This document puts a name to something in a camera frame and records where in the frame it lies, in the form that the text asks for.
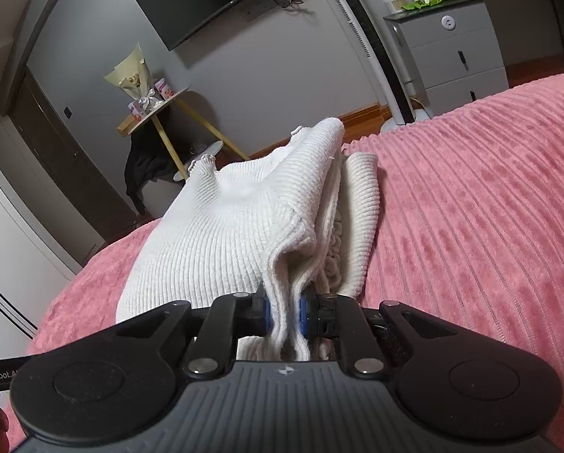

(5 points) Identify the yellow-legged side table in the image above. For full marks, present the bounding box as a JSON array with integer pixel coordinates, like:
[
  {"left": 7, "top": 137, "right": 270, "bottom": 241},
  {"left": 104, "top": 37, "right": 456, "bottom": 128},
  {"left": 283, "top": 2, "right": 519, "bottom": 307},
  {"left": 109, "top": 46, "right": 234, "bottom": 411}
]
[{"left": 117, "top": 87, "right": 251, "bottom": 182}]

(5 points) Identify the wall socket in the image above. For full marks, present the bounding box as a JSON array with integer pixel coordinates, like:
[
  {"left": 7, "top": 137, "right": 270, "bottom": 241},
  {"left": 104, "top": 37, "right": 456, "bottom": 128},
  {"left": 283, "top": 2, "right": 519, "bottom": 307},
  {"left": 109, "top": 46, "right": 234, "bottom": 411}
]
[{"left": 243, "top": 0, "right": 287, "bottom": 18}]

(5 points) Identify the black clothing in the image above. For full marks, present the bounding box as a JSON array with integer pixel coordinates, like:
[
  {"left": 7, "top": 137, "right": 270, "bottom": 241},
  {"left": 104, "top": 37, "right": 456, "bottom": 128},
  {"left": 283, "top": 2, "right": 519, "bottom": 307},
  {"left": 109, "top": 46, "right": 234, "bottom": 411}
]
[{"left": 125, "top": 125, "right": 179, "bottom": 215}]

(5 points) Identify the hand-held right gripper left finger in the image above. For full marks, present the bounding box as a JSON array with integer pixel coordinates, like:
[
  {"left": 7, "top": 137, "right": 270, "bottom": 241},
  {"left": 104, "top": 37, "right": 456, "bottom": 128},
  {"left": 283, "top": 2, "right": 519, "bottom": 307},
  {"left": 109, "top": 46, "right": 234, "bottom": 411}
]
[{"left": 114, "top": 288, "right": 271, "bottom": 376}]

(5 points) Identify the grey drawer cabinet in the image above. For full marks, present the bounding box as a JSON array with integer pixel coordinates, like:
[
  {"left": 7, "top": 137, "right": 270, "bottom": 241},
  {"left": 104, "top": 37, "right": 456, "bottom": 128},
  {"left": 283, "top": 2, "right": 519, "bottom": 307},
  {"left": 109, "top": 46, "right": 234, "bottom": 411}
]
[{"left": 383, "top": 0, "right": 509, "bottom": 117}]

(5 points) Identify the cream wrapped bouquet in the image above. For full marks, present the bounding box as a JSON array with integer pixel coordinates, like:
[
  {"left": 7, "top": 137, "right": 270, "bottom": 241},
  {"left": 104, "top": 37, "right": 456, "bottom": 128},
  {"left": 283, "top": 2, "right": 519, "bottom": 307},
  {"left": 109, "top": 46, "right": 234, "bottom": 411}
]
[{"left": 103, "top": 42, "right": 164, "bottom": 120}]

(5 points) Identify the white wardrobe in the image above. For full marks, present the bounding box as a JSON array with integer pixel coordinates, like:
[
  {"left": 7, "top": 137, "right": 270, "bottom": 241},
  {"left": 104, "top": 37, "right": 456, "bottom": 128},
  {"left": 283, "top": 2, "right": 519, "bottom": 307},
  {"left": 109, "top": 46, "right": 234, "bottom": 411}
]
[{"left": 0, "top": 142, "right": 83, "bottom": 341}]

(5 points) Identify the brown door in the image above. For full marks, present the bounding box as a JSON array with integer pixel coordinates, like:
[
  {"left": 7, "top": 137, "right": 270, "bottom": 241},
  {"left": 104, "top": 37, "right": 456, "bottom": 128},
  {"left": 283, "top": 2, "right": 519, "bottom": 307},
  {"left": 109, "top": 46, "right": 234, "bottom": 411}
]
[{"left": 8, "top": 68, "right": 139, "bottom": 256}]

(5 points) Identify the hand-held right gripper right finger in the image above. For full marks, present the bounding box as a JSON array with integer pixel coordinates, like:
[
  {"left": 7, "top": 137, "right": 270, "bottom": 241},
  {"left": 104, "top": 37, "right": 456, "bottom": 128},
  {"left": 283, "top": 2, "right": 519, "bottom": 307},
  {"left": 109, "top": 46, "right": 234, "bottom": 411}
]
[{"left": 298, "top": 293, "right": 457, "bottom": 376}]

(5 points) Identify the pink ribbed blanket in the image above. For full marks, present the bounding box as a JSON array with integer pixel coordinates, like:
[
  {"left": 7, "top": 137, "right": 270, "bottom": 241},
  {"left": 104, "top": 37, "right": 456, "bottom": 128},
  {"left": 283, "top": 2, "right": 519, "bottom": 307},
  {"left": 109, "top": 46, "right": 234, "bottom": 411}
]
[{"left": 1, "top": 71, "right": 564, "bottom": 453}]

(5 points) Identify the white tower fan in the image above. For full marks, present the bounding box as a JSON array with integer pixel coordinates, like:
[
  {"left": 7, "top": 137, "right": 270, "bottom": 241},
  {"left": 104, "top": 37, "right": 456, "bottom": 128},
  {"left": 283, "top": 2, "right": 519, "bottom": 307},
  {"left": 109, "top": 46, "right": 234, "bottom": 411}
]
[{"left": 310, "top": 0, "right": 436, "bottom": 134}]

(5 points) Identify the black wall television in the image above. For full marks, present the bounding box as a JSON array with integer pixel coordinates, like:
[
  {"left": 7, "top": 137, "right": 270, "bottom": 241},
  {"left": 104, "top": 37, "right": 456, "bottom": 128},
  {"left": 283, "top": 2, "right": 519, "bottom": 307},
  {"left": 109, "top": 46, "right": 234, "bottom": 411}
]
[{"left": 128, "top": 0, "right": 311, "bottom": 52}]

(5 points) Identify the white knit sweater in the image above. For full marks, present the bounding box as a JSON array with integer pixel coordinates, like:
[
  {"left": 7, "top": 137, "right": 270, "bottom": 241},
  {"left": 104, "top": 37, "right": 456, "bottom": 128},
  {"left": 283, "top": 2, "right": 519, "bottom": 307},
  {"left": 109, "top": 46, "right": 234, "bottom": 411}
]
[{"left": 116, "top": 118, "right": 382, "bottom": 364}]

